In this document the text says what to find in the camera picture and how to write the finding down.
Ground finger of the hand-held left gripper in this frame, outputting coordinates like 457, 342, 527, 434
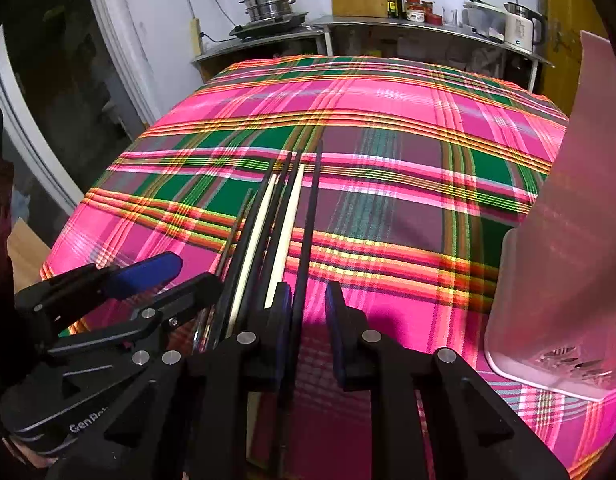
47, 272, 225, 361
13, 251, 185, 332

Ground grey plastic container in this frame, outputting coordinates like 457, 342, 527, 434
462, 2, 506, 41

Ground low metal table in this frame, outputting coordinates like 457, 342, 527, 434
192, 27, 326, 81

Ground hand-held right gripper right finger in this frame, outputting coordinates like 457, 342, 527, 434
324, 280, 571, 480

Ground yellow wooden door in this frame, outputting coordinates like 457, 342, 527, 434
538, 0, 608, 116

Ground white electric kettle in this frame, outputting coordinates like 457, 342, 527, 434
502, 2, 547, 54

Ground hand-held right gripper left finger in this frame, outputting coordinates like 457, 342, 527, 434
45, 281, 293, 480

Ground pink green plaid cloth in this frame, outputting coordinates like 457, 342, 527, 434
40, 55, 616, 480

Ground cardboard piece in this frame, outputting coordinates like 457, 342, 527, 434
8, 217, 51, 291

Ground pink plastic utensil holder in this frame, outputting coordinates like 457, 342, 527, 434
484, 30, 616, 403

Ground cream chopstick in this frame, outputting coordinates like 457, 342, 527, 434
226, 175, 279, 338
264, 164, 307, 308

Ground black induction cooker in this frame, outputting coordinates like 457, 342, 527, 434
229, 12, 309, 41

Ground tall metal table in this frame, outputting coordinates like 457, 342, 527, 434
308, 15, 553, 93

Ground stainless steel steamer pot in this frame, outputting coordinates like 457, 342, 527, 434
239, 0, 296, 22

